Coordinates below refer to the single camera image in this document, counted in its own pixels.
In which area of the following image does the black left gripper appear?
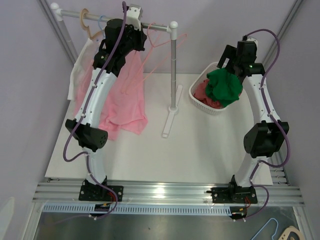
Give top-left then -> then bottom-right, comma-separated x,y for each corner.
120,21 -> 147,56

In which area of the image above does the pink wire hanger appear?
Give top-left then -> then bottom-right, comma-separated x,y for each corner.
133,31 -> 188,89
121,22 -> 166,95

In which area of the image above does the wooden hanger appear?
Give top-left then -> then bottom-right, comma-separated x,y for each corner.
79,8 -> 103,40
278,226 -> 305,240

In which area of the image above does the green t-shirt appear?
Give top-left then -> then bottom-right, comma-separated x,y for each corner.
205,68 -> 243,108

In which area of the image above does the blue wire hanger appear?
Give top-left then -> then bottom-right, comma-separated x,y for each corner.
97,15 -> 107,39

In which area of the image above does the dusty red t-shirt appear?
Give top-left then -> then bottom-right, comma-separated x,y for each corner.
193,79 -> 223,109

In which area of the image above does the light pink t-shirt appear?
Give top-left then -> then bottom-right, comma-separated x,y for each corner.
73,51 -> 148,141

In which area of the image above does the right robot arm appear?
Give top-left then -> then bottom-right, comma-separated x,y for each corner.
213,38 -> 289,203

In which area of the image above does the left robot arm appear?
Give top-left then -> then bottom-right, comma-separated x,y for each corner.
65,19 -> 147,201

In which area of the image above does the white t-shirt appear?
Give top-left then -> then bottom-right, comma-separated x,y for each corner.
67,38 -> 100,101

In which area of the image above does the blue hanger on floor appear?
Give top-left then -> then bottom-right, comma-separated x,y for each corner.
251,217 -> 279,240

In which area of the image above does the wooden hanger on floor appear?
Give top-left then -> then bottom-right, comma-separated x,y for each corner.
278,226 -> 305,240

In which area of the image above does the white perforated plastic basket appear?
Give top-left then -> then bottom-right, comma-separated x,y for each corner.
189,62 -> 244,115

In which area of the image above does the silver clothes rack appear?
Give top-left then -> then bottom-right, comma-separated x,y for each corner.
50,2 -> 183,138

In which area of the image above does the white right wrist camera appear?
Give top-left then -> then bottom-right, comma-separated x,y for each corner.
242,35 -> 259,47

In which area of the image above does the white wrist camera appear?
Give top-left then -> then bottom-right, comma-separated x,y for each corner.
125,4 -> 143,31
242,35 -> 259,47

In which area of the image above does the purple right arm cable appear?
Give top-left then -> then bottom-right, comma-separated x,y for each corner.
231,28 -> 292,223

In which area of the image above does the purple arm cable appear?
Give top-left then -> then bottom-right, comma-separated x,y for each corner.
231,28 -> 292,223
62,1 -> 128,223

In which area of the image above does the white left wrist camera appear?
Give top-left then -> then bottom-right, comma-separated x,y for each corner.
125,4 -> 143,31

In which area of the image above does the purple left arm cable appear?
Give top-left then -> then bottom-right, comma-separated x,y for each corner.
62,1 -> 128,223

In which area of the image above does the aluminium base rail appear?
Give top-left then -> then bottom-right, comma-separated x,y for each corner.
32,179 -> 305,207

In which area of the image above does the white slotted cable duct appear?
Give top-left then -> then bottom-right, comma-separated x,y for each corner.
42,203 -> 232,216

